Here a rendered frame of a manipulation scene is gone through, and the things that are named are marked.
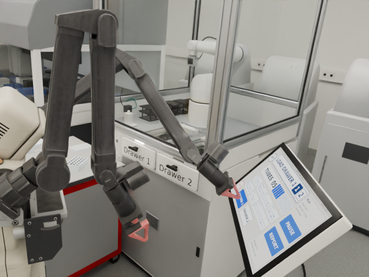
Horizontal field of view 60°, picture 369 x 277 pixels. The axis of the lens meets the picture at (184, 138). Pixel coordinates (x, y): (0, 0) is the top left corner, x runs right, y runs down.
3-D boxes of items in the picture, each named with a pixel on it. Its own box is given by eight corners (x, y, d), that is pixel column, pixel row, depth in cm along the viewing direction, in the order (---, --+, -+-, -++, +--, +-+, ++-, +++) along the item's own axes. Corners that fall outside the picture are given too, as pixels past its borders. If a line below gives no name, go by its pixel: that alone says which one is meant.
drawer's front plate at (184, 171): (195, 192, 161) (197, 172, 157) (155, 171, 178) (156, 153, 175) (197, 190, 162) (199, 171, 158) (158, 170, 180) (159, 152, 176)
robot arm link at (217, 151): (183, 156, 122) (184, 154, 113) (202, 133, 124) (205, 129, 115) (207, 176, 122) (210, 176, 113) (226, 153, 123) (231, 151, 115)
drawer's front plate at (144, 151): (152, 170, 180) (154, 151, 176) (121, 153, 198) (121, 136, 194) (155, 169, 181) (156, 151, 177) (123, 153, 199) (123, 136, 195)
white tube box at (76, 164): (78, 172, 182) (78, 166, 181) (64, 170, 183) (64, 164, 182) (88, 163, 194) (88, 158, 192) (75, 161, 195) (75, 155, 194)
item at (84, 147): (76, 153, 207) (76, 150, 206) (69, 148, 212) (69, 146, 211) (93, 148, 216) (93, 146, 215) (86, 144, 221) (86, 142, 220)
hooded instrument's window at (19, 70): (35, 117, 221) (30, 50, 205) (-42, 74, 330) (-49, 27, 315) (157, 99, 302) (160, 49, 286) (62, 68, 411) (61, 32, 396)
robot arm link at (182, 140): (128, 74, 126) (124, 64, 115) (140, 66, 127) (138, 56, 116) (187, 166, 122) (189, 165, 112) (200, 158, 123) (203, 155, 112)
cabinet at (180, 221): (196, 323, 183) (212, 202, 156) (95, 237, 247) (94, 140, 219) (275, 249, 251) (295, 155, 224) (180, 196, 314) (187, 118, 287)
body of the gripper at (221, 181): (229, 173, 124) (216, 160, 122) (233, 186, 114) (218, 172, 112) (217, 183, 125) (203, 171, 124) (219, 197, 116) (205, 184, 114)
